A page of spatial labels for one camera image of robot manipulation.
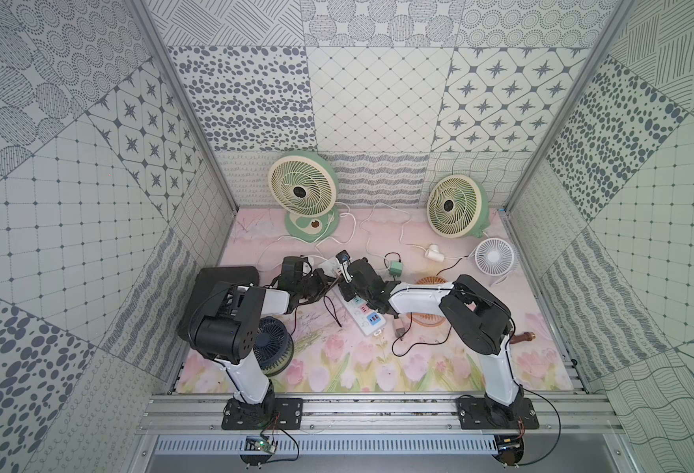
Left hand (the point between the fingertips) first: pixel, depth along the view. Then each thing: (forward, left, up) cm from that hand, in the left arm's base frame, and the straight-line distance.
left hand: (336, 275), depth 95 cm
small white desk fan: (+6, -53, +3) cm, 53 cm away
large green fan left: (+20, +10, +21) cm, 31 cm away
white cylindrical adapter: (+12, -35, -3) cm, 37 cm away
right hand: (0, -2, -1) cm, 3 cm away
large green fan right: (+23, -42, +10) cm, 49 cm away
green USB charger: (+6, -20, -4) cm, 21 cm away
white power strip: (-14, -11, -3) cm, 18 cm away
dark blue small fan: (-25, +14, +3) cm, 29 cm away
